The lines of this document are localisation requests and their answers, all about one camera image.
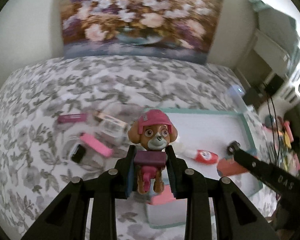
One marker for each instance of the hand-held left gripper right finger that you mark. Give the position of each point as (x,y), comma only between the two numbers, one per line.
(172,182)

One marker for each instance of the pink block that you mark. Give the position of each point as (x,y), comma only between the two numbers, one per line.
(162,200)

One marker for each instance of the pink flat bar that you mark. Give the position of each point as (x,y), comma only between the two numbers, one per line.
(97,145)

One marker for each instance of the orange-edged white box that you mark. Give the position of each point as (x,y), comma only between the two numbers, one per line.
(110,127)

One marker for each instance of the teal-rimmed white tray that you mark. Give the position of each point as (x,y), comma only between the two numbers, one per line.
(202,130)

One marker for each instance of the dog toy figure pink helmet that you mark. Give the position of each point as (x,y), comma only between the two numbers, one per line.
(152,135)

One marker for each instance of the black charger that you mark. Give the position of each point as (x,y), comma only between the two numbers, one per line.
(252,97)

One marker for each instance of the floral painting canvas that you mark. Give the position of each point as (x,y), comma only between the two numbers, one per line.
(140,17)

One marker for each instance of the orange box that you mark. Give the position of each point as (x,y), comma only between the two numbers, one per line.
(227,167)

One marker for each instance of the grey floral blanket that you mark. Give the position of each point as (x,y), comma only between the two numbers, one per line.
(40,105)

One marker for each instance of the white cabinet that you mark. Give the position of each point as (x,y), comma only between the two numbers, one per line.
(270,47)

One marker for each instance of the pile of colourful plastic toys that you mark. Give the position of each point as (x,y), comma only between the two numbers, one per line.
(287,137)

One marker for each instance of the pink rectangular bar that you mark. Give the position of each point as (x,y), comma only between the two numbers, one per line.
(72,118)

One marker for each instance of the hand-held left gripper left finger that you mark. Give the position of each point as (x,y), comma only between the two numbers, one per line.
(130,182)

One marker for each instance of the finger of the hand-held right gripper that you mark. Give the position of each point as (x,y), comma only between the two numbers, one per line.
(252,165)

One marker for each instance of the red and white tube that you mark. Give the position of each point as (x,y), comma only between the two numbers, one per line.
(205,156)

